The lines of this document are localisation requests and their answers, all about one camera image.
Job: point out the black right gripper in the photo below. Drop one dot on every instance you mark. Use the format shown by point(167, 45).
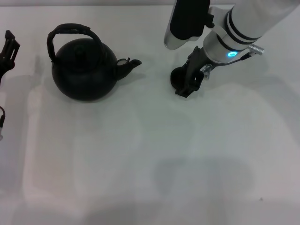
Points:
point(197, 58)

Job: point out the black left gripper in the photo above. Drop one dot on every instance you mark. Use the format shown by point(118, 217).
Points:
point(4, 65)

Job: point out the dark brown small teacup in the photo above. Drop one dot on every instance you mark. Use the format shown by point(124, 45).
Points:
point(177, 76)

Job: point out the black round teapot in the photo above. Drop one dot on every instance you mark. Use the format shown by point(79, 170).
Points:
point(84, 75)

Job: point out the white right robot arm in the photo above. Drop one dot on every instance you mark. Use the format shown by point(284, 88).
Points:
point(248, 18)

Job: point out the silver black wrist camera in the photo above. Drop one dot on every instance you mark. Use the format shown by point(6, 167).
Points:
point(185, 18)

